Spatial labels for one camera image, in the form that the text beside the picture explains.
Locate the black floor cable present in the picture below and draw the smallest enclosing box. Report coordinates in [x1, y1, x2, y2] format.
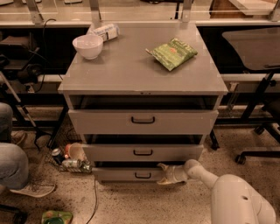
[85, 178, 99, 224]

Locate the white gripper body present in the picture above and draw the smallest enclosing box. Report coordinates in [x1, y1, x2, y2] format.
[166, 165, 188, 183]

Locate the white bowl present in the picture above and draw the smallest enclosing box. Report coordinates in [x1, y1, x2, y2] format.
[73, 34, 103, 60]

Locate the white sneaker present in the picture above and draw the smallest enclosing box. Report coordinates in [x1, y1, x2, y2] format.
[11, 184, 55, 198]

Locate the black office chair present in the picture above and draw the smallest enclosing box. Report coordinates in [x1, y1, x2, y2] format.
[221, 26, 280, 165]

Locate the dark soda can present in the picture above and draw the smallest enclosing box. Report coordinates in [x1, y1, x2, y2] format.
[52, 148, 65, 165]

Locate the orange plastic cup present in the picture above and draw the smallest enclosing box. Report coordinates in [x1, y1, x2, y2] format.
[65, 143, 86, 160]

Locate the wire basket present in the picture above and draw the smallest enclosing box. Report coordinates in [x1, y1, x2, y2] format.
[45, 116, 84, 173]

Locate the grey drawer cabinet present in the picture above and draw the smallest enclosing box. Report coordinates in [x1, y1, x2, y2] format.
[57, 22, 229, 186]

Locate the person leg in jeans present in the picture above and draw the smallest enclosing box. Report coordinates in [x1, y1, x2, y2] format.
[0, 143, 29, 190]

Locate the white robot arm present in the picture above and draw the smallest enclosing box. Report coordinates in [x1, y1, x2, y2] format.
[157, 159, 277, 224]

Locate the green snack bag on floor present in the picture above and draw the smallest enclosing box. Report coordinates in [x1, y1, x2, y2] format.
[41, 210, 73, 224]

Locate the grey top drawer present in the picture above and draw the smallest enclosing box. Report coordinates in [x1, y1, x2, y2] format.
[69, 95, 218, 135]

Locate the grey drawer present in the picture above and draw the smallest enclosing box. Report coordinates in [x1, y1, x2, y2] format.
[92, 162, 165, 183]
[82, 135, 204, 162]
[69, 95, 218, 135]

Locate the grey middle drawer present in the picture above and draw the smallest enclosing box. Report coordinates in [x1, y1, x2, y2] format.
[82, 135, 204, 162]

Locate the grey bottom drawer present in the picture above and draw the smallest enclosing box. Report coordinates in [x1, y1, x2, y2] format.
[92, 162, 165, 183]

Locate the green soda can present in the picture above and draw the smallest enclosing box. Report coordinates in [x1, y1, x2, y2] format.
[62, 158, 81, 168]

